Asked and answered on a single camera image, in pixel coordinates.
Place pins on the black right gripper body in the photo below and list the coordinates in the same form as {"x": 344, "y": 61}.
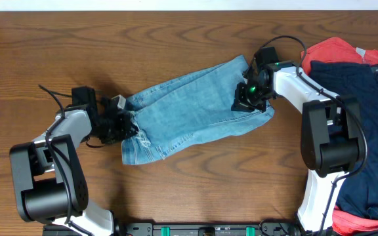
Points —
{"x": 241, "y": 97}

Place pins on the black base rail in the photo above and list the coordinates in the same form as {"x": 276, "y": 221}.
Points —
{"x": 148, "y": 229}

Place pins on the light blue denim jeans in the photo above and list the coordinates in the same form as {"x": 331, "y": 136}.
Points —
{"x": 188, "y": 110}

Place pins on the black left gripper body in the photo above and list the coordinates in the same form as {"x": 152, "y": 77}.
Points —
{"x": 119, "y": 121}

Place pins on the dark navy folded garment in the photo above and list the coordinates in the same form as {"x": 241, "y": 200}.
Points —
{"x": 359, "y": 194}

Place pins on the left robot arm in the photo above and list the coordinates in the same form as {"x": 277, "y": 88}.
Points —
{"x": 49, "y": 183}

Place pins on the red folded garment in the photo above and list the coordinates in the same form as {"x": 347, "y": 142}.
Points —
{"x": 336, "y": 58}

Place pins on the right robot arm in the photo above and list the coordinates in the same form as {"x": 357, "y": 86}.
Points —
{"x": 332, "y": 138}

